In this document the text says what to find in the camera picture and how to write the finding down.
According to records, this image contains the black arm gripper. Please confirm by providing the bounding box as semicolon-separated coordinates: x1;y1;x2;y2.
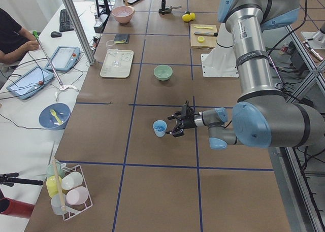
166;101;195;137

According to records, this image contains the light blue plastic cup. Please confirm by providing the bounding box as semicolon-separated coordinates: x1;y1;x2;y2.
153;120;167;137

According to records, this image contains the light green bowl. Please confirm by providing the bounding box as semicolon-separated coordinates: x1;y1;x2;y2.
153;64;173;81

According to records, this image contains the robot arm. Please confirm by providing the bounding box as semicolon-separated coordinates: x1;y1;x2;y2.
169;0;324;149

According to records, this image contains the steel ice scoop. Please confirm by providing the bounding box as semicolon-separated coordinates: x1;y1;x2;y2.
158;6;182;15

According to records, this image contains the blue bowl with fork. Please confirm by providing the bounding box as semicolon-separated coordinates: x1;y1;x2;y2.
39;103;71;130

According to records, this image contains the pink bowl with ice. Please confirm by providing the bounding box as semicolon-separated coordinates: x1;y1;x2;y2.
111;6;135;24

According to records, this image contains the cream bear serving tray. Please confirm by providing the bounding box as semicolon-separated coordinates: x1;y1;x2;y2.
100;50;134;78

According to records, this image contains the clear wine glass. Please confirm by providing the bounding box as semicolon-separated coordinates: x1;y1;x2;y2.
108;49;120;68

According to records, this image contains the lemon half slice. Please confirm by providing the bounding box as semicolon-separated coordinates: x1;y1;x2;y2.
197;36;205;43

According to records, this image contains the wooden cutting board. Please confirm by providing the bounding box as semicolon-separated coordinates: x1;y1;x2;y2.
190;24;218;48

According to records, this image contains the steel muddler black tip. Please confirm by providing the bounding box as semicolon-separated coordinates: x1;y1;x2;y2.
194;32;218;37

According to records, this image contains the yellow plastic knife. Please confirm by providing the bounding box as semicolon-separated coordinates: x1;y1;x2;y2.
194;26;214;29

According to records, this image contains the clear measuring cup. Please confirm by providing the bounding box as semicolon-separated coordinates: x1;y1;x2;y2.
106;40;116;50

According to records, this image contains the grey folded cloth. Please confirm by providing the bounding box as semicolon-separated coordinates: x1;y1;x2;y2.
114;34;129;44

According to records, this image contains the yellow lemon round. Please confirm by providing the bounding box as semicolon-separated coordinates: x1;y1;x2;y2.
182;14;192;22

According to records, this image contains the yellow lemon upper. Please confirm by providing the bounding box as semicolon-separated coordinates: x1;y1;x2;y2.
190;12;196;21

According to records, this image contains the teach pendant tablet far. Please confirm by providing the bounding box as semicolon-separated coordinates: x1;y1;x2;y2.
50;46;81;72

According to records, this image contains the teach pendant tablet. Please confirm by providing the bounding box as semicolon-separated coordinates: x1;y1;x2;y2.
6;67;54;100
50;46;81;72

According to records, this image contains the black keyboard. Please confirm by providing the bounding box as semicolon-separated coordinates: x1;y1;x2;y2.
59;9;74;32

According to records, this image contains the teach pendant tablet near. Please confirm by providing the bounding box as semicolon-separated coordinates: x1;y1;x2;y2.
6;67;54;100

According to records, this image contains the black computer mouse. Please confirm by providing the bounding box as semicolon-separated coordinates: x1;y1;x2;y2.
50;31;62;38

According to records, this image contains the long metal reaching rod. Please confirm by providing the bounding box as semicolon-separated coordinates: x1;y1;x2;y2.
32;30;64;91

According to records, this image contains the black tripod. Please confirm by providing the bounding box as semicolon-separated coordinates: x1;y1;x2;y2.
1;172;44;187

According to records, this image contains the seated person black shirt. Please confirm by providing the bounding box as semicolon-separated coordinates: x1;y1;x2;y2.
1;9;39;64

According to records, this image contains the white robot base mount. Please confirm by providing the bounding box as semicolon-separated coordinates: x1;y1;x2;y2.
201;23;239;78

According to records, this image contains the white wire cup rack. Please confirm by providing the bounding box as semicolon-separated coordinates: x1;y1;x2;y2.
46;159;93;221

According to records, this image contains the aluminium frame post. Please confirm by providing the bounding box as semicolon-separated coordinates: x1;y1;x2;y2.
62;0;95;65

